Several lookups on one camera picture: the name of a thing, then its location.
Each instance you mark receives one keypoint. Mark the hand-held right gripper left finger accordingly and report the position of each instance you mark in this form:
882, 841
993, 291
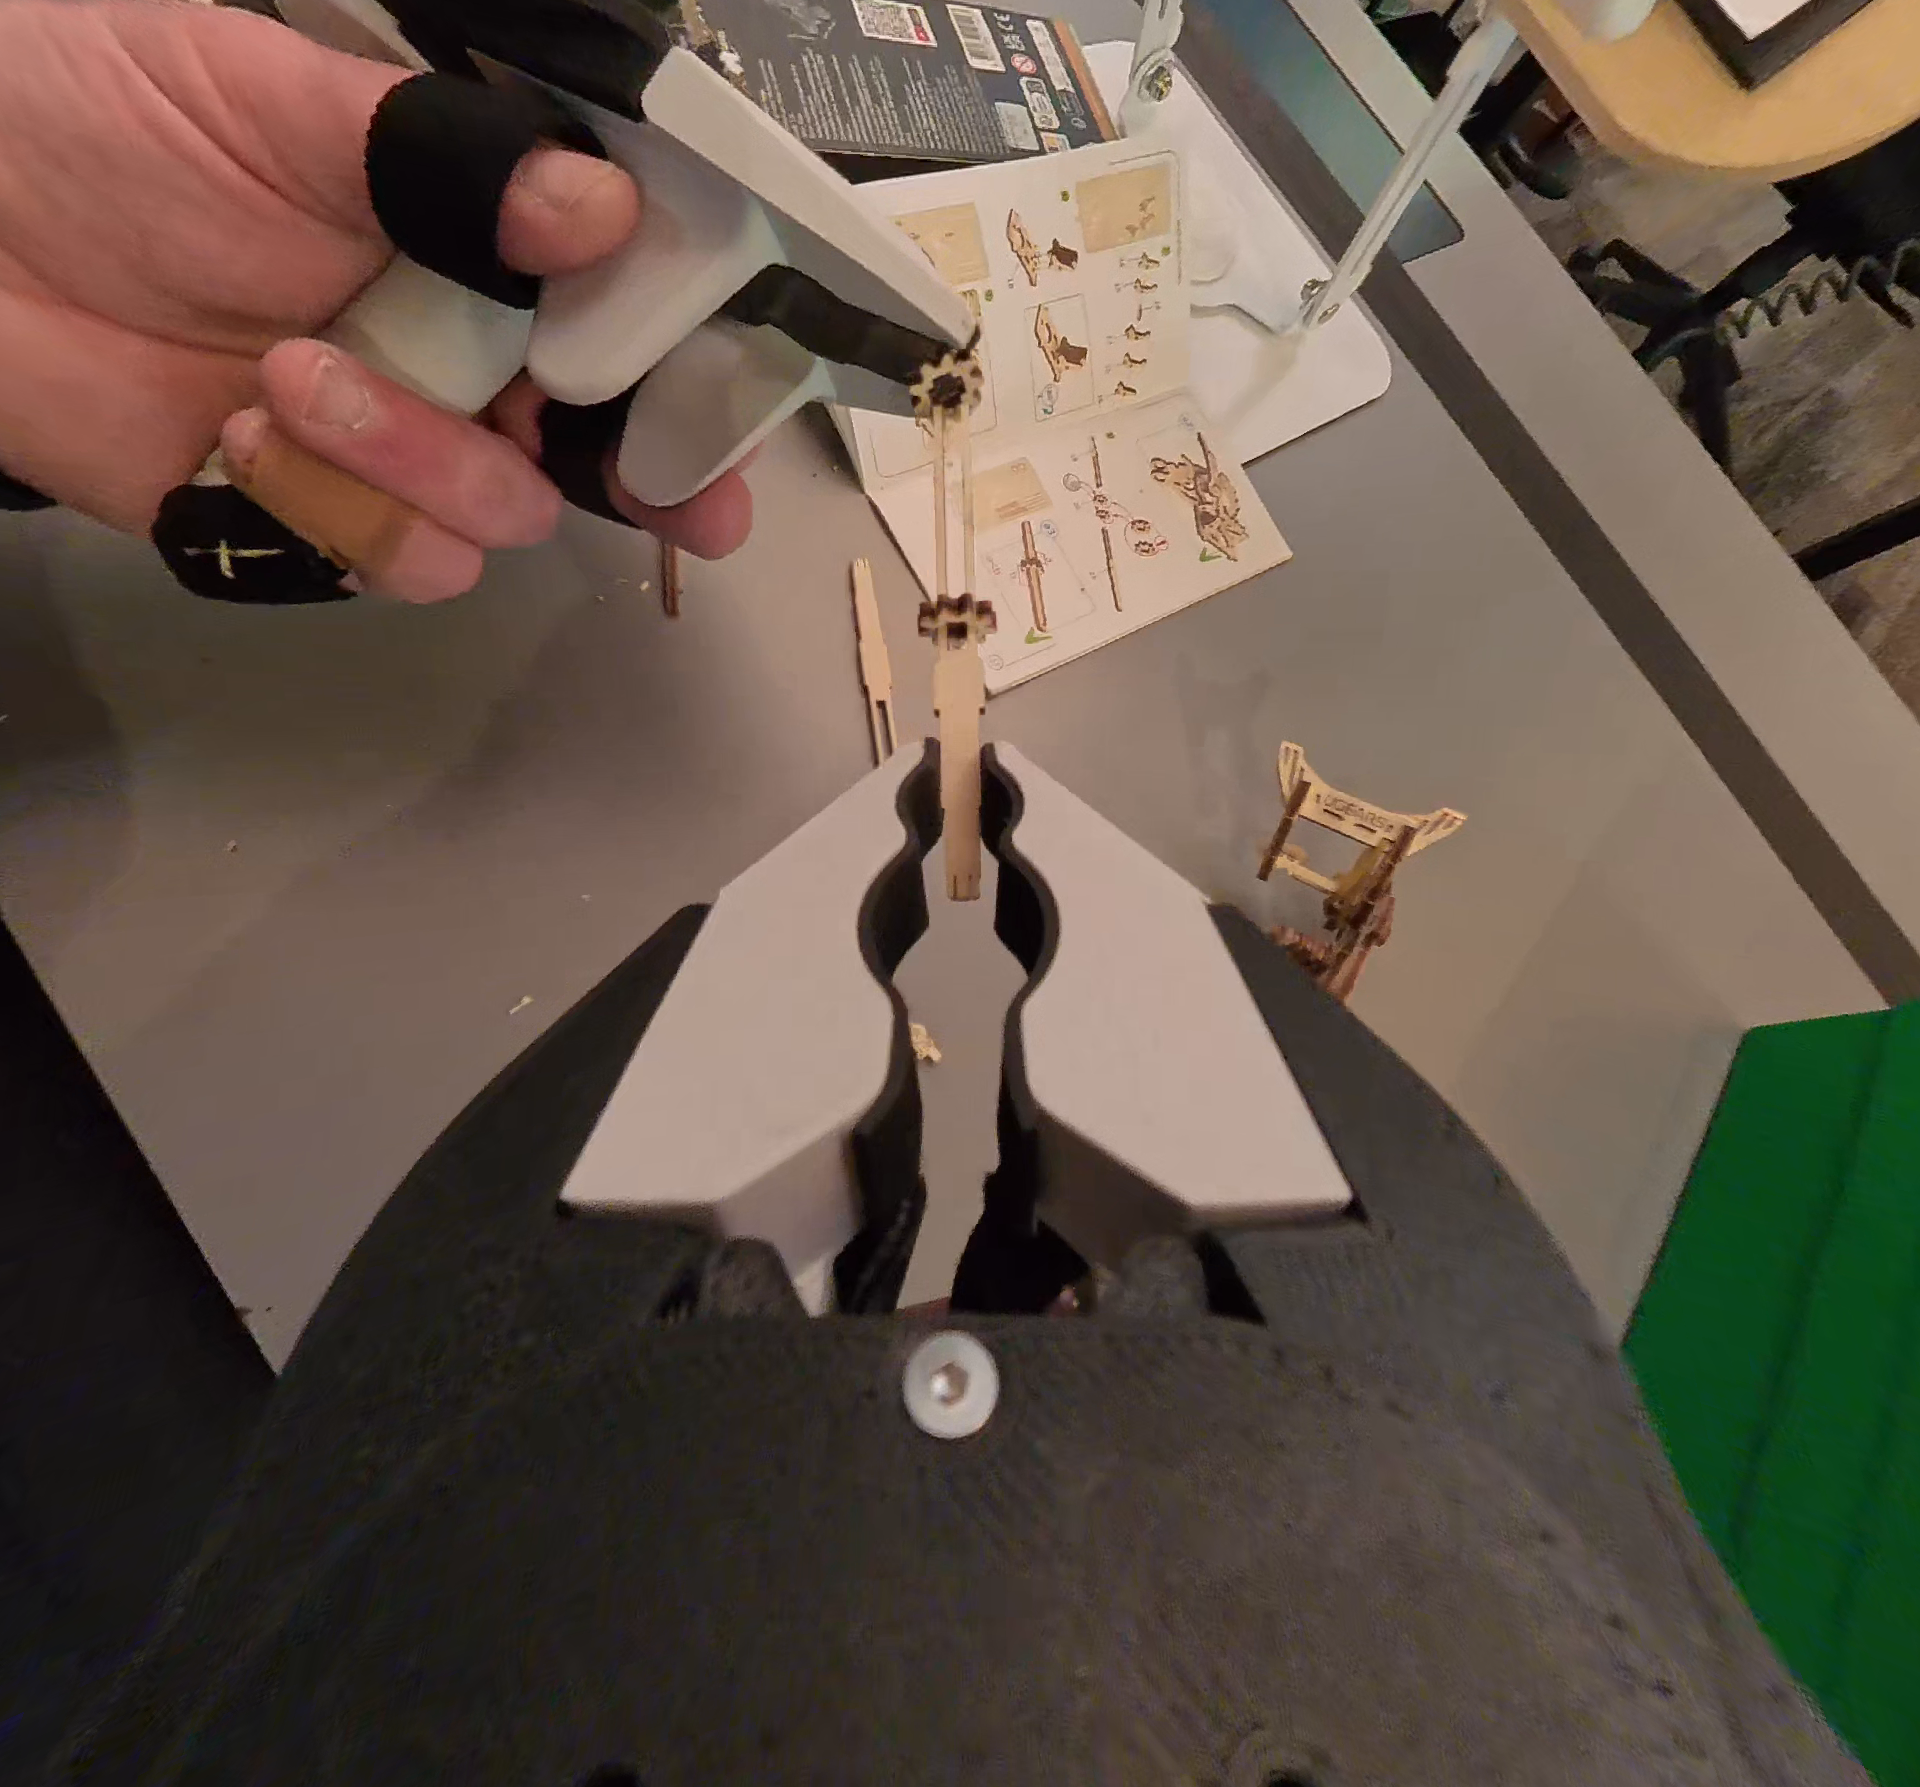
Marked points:
735, 1052

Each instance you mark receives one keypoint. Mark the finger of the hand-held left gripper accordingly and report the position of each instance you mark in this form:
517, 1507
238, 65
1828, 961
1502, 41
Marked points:
705, 432
809, 198

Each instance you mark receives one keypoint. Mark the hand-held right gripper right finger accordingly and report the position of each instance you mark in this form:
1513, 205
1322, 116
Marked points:
1170, 1052

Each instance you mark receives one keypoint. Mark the small wooden gear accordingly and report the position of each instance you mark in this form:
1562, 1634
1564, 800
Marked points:
945, 390
956, 621

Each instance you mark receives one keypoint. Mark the long slotted wooden shaft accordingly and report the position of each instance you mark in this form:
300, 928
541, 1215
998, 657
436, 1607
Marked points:
960, 767

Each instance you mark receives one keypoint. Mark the partly built wooden model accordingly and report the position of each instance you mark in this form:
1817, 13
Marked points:
1359, 903

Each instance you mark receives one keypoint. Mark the person's left hand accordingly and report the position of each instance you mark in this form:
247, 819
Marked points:
166, 242

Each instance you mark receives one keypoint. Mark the dark wooden stick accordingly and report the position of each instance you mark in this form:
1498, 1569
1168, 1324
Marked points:
671, 588

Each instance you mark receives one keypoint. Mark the black cardboard box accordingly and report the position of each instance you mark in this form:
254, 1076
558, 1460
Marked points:
900, 62

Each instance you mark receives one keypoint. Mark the small oval wooden part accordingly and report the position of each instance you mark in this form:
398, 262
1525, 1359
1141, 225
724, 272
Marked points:
922, 1048

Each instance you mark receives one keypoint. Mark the slotted wooden strip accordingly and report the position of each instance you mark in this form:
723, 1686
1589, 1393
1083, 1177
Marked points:
866, 648

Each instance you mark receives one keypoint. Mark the folded instruction booklet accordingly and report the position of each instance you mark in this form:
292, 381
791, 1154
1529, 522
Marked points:
1109, 363

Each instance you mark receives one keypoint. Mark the dark flat panel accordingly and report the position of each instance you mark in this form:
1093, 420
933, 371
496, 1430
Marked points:
1291, 31

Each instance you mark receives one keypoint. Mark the white overhead stand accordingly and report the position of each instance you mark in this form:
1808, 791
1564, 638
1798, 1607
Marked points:
1291, 378

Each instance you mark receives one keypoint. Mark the green plastic bin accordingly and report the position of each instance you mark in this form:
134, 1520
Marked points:
1801, 1368

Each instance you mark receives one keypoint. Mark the black office chair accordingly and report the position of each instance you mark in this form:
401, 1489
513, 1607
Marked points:
1651, 296

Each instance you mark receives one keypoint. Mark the round light wooden table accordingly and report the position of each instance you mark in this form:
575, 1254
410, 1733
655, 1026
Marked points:
1725, 122

